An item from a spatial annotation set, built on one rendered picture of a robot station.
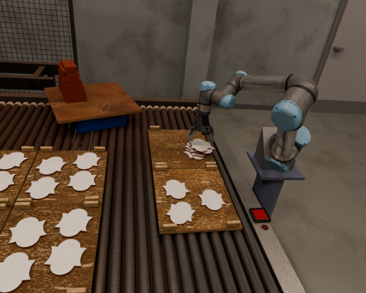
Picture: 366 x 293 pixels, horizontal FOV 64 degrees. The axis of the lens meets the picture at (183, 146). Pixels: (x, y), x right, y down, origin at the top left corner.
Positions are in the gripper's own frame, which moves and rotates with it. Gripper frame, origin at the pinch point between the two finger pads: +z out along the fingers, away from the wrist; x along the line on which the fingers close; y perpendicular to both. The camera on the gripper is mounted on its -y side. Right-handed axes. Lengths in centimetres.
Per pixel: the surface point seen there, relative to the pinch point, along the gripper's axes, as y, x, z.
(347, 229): 17, -151, 99
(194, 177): -22.7, 6.7, 5.5
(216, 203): -43.1, 0.0, 4.7
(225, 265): -73, 4, 7
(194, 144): 0.2, 3.2, 0.5
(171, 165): -13.2, 17.2, 5.6
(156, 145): 6.6, 23.8, 5.6
